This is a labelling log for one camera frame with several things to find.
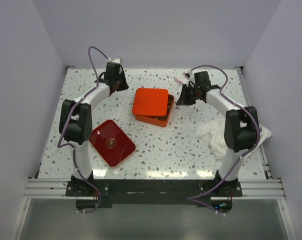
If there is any orange compartment cookie box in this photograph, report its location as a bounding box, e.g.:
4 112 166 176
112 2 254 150
134 93 175 128

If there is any red cookie tray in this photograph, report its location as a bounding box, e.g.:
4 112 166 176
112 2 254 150
89 119 136 168

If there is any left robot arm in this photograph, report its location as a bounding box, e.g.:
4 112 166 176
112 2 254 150
57 58 129 196

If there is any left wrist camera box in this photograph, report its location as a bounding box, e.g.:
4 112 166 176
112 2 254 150
111 57 122 65

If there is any orange box lid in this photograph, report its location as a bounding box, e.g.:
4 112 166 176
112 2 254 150
132 88 168 117

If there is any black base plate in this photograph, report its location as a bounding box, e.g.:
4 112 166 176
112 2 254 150
64 178 243 213

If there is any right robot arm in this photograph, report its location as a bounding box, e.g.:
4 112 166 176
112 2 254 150
176 70 261 199

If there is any white crumpled plastic bag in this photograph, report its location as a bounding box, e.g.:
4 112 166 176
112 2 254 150
196 118 272 163

